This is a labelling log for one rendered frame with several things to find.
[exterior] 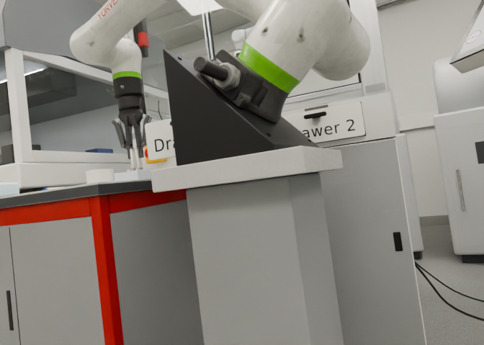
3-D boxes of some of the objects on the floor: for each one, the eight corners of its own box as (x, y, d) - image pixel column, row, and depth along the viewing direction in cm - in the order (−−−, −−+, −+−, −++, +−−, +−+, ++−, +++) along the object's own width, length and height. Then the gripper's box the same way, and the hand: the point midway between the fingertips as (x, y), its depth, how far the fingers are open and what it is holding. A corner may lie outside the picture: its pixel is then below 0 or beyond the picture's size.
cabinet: (439, 396, 109) (400, 135, 113) (154, 372, 145) (132, 176, 149) (412, 291, 198) (390, 148, 202) (239, 293, 234) (224, 171, 238)
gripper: (153, 96, 122) (161, 167, 120) (114, 103, 123) (122, 172, 122) (145, 91, 114) (153, 166, 113) (104, 98, 116) (111, 172, 114)
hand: (136, 158), depth 117 cm, fingers closed, pressing on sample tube
